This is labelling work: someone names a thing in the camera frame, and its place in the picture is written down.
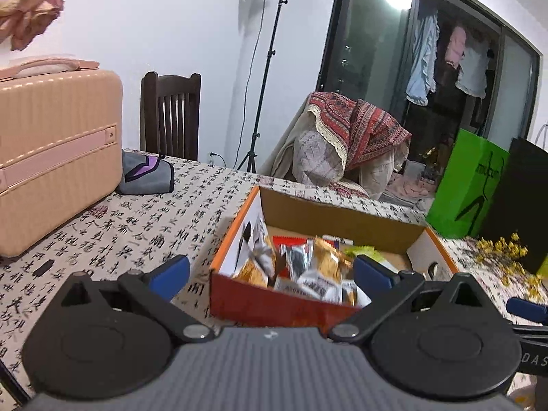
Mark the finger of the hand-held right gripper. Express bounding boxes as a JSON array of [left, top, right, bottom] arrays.
[[506, 297, 548, 323]]

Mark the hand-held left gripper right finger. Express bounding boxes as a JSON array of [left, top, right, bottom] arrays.
[[327, 254, 493, 343]]

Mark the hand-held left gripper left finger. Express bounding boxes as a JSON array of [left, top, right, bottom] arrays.
[[53, 254, 215, 343]]

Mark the pile of snack packets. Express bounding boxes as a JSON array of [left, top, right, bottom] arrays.
[[233, 218, 388, 309]]

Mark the orange cardboard box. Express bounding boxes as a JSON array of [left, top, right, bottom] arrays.
[[209, 185, 461, 332]]

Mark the yellow flower branch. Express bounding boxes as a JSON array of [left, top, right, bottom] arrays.
[[475, 233, 546, 304]]

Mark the pink crumpled cloth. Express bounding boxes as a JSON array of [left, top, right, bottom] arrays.
[[385, 171, 437, 201]]

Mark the grey purple cloth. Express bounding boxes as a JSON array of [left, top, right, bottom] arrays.
[[116, 151, 175, 195]]

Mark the black paper bag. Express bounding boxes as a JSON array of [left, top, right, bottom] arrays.
[[482, 137, 548, 275]]

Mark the green paper bag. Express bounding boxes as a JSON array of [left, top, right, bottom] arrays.
[[426, 128, 511, 239]]

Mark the armchair with patterned blankets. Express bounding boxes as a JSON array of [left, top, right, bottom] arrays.
[[260, 94, 405, 201]]

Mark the red patterned blanket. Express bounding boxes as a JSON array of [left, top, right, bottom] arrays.
[[308, 91, 412, 172]]

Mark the pink hard-shell suitcase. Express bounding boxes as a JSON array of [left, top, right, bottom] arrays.
[[0, 57, 124, 258]]

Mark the dark wooden chair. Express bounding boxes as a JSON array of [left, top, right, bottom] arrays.
[[140, 71, 202, 161]]

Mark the light blue hanging shirt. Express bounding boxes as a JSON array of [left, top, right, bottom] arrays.
[[404, 11, 441, 107]]

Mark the dark framed sliding glass door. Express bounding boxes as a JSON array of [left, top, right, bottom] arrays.
[[317, 0, 541, 167]]

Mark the white hanging garment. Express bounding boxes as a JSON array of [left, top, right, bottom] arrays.
[[454, 36, 491, 99]]

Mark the pink hanging garment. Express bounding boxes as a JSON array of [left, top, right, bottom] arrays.
[[444, 26, 467, 69]]

